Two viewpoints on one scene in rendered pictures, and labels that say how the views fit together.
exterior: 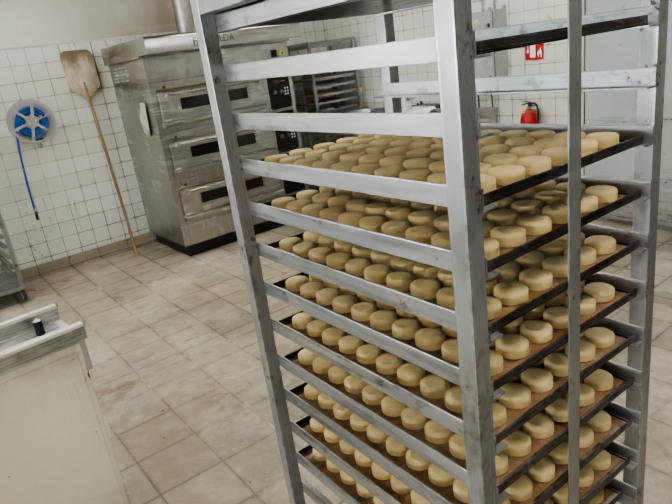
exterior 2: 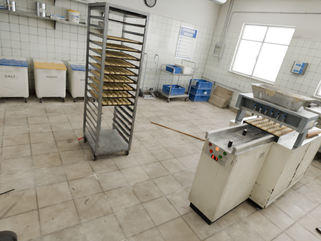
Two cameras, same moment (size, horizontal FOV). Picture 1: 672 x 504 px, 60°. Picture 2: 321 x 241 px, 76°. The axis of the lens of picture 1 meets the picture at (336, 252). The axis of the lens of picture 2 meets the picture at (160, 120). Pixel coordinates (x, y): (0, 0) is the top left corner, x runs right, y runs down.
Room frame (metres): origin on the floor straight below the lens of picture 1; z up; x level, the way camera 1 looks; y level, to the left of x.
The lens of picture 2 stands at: (3.63, 0.46, 1.61)
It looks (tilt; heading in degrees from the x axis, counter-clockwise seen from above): 22 degrees down; 178
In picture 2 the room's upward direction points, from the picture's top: 11 degrees clockwise
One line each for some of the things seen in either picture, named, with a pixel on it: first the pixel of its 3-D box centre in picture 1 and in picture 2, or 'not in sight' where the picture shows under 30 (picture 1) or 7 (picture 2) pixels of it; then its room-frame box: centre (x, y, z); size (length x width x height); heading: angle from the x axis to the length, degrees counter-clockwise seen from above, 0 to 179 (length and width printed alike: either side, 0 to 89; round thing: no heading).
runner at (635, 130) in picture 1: (487, 131); (98, 35); (1.17, -0.34, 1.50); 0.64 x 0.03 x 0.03; 35
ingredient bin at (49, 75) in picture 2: not in sight; (49, 81); (-0.48, -1.81, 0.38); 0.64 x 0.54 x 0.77; 36
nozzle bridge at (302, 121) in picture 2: not in sight; (270, 117); (1.47, 1.71, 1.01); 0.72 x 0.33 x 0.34; 41
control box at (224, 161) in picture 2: (73, 344); (217, 152); (2.04, 1.05, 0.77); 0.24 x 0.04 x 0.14; 41
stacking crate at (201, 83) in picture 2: not in sight; (200, 83); (-2.69, 1.65, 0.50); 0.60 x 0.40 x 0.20; 127
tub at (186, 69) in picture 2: not in sight; (182, 68); (-2.32, 0.97, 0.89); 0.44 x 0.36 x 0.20; 44
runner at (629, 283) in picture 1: (493, 256); (96, 60); (1.17, -0.34, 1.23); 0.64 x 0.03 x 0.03; 35
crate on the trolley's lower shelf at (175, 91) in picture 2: not in sight; (173, 89); (-2.20, 0.83, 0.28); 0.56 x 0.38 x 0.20; 133
